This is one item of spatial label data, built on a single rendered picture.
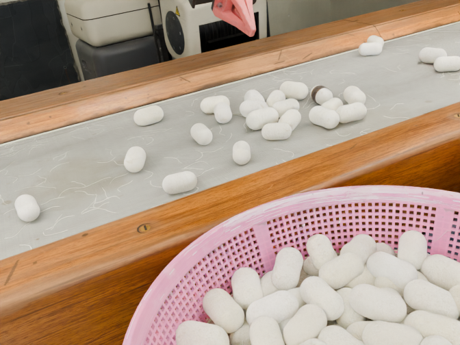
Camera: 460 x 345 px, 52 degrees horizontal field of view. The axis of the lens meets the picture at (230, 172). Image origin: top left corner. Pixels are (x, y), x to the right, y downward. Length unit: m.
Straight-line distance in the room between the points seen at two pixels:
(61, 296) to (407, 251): 0.22
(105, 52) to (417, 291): 1.18
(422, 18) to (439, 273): 0.66
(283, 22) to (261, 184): 2.70
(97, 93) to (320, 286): 0.46
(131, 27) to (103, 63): 0.12
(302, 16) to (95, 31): 1.96
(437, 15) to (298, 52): 0.29
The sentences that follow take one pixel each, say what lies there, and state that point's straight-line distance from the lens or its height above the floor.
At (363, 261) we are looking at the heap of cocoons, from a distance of 0.34.
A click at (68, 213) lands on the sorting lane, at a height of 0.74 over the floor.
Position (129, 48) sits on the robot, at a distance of 1.39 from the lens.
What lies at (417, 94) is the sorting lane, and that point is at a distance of 0.61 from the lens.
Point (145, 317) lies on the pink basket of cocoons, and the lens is 0.27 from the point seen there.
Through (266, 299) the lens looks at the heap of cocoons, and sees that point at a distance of 0.30.
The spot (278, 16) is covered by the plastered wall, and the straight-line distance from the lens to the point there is 3.02.
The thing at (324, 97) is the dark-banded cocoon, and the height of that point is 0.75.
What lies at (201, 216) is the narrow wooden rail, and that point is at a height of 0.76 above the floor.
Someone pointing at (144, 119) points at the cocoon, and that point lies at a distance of 0.58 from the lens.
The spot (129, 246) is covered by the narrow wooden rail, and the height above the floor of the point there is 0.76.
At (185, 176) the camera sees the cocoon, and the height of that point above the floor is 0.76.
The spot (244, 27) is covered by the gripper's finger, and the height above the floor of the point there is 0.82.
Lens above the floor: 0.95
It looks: 28 degrees down
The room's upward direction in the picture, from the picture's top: 8 degrees counter-clockwise
